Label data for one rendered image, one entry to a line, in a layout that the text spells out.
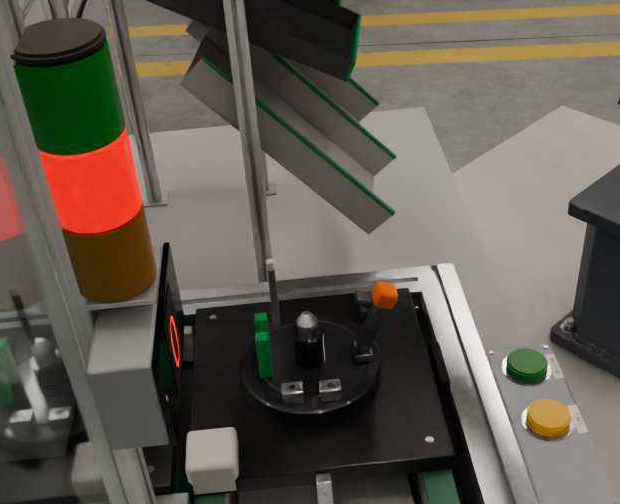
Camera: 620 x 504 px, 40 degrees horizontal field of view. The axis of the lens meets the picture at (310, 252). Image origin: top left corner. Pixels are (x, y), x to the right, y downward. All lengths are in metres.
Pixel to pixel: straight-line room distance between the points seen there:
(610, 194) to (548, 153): 0.47
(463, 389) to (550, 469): 0.12
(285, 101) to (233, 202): 0.30
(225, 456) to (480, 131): 2.60
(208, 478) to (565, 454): 0.32
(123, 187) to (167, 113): 3.06
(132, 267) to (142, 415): 0.09
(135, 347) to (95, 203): 0.09
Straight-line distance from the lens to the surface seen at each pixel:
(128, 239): 0.49
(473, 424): 0.82
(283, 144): 0.94
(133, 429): 0.53
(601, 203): 0.95
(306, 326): 0.80
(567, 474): 0.80
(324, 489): 0.78
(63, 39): 0.45
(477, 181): 1.34
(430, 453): 0.79
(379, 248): 1.19
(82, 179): 0.46
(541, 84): 3.63
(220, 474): 0.77
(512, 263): 1.18
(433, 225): 1.24
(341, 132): 1.07
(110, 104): 0.46
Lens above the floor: 1.58
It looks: 37 degrees down
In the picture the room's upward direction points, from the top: 4 degrees counter-clockwise
